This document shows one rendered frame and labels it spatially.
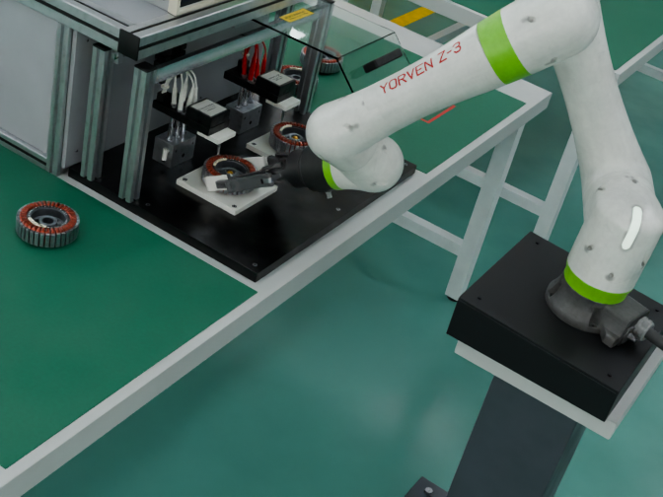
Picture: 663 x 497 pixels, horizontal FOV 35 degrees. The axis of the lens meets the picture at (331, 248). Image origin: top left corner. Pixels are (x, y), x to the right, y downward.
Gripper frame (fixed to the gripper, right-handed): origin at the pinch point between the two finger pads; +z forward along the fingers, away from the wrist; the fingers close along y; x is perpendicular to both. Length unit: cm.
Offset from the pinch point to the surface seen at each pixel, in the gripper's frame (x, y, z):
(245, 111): 8.0, 21.4, 9.8
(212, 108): 13.7, 0.1, 0.3
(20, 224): 5.7, -42.8, 14.0
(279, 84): 13.0, 21.9, -1.0
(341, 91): 1, 65, 13
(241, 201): -4.8, -3.8, -4.1
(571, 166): -51, 161, -5
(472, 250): -62, 114, 12
